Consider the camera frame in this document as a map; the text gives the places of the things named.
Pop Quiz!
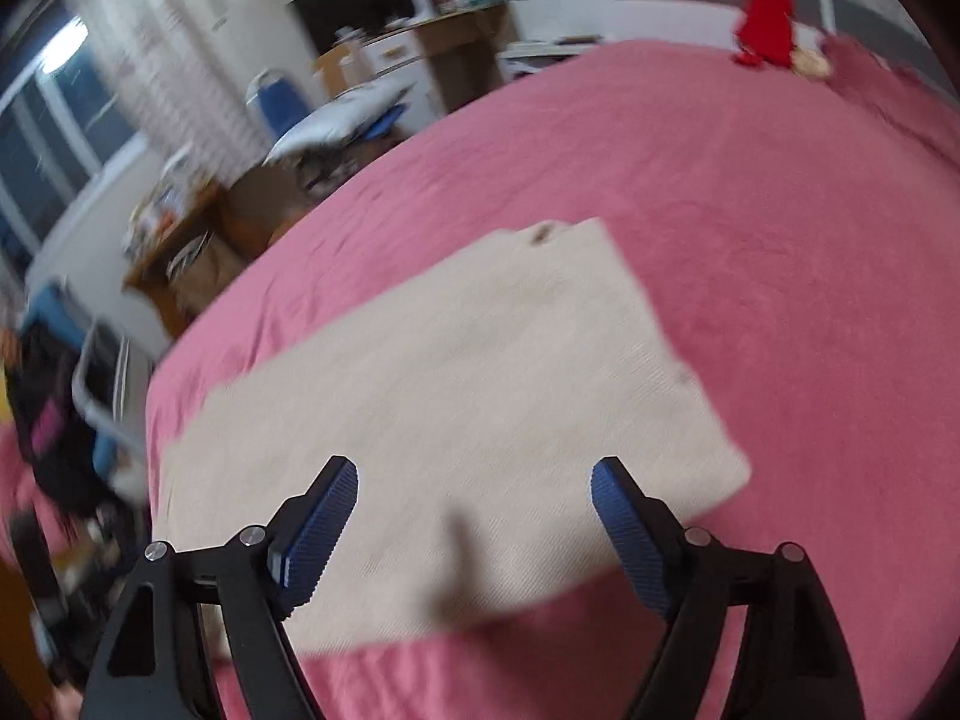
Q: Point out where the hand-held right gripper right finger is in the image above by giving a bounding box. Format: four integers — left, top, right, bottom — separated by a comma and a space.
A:
590, 456, 867, 720

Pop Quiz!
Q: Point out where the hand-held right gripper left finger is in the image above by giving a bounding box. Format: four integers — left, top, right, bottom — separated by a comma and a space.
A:
79, 454, 359, 720

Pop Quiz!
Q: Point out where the cream knitted sweater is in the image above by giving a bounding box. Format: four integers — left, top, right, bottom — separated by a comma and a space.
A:
154, 217, 752, 653

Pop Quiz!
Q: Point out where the dark clothes pile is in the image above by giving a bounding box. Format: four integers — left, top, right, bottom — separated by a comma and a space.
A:
13, 315, 151, 527

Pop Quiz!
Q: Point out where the white metal rack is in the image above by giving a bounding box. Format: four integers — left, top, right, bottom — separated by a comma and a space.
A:
71, 319, 152, 482

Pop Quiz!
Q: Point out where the cluttered wooden table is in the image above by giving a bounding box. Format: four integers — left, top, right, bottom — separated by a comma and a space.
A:
122, 178, 302, 340

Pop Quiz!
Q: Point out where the pink bed blanket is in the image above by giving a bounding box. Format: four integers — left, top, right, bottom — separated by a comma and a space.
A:
142, 37, 960, 720

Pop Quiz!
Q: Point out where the white pillow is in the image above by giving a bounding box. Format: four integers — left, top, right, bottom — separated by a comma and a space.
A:
262, 79, 415, 166

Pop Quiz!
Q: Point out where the blue chair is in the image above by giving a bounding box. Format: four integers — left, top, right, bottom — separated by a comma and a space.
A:
246, 71, 302, 130

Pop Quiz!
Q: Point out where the window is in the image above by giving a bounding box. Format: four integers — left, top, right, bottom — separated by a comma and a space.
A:
0, 15, 145, 265

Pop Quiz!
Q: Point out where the wooden cabinet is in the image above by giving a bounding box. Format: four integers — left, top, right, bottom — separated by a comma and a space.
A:
409, 4, 520, 118

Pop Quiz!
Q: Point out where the white patterned curtain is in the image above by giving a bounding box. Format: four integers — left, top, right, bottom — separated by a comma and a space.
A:
88, 0, 257, 167

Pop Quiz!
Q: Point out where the beige plush toy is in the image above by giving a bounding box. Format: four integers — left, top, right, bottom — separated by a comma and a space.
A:
791, 45, 833, 80

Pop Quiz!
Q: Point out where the red plush toy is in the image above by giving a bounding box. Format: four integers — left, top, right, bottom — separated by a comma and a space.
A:
731, 0, 799, 70

